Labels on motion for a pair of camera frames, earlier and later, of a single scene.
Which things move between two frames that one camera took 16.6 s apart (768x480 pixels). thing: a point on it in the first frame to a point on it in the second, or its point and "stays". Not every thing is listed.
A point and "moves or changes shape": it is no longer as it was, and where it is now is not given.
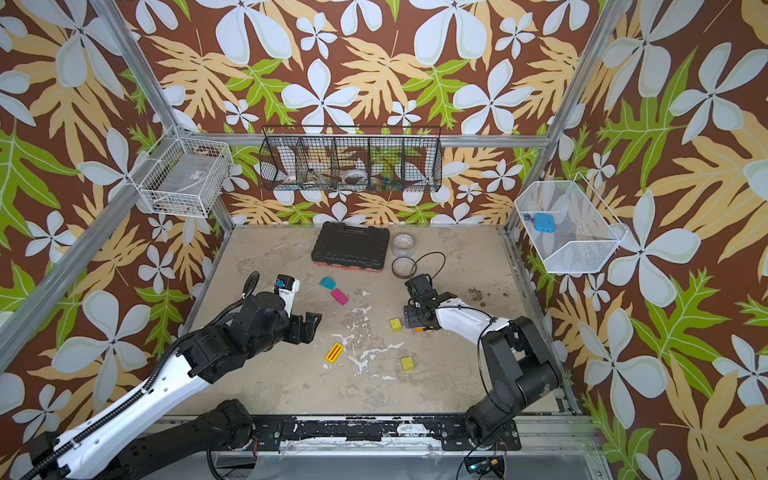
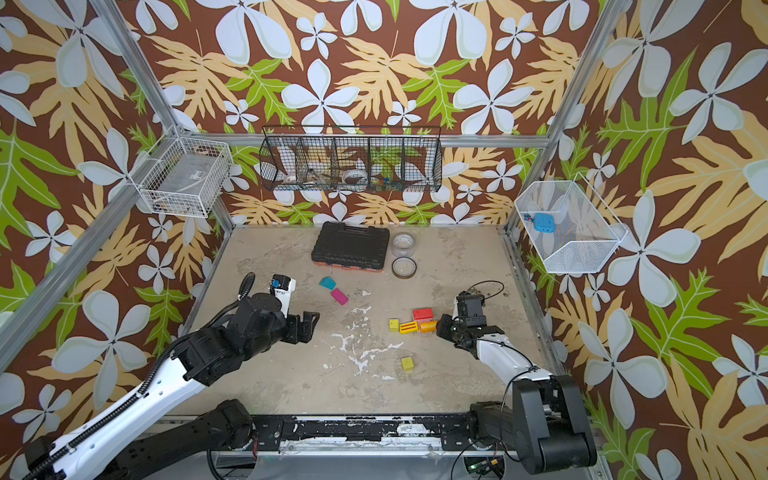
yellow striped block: (334, 352) moves or changes shape
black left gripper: (299, 335) stays
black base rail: (451, 431) stays
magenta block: (339, 296) stays
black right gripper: (420, 306) to (455, 330)
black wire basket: (353, 159) stays
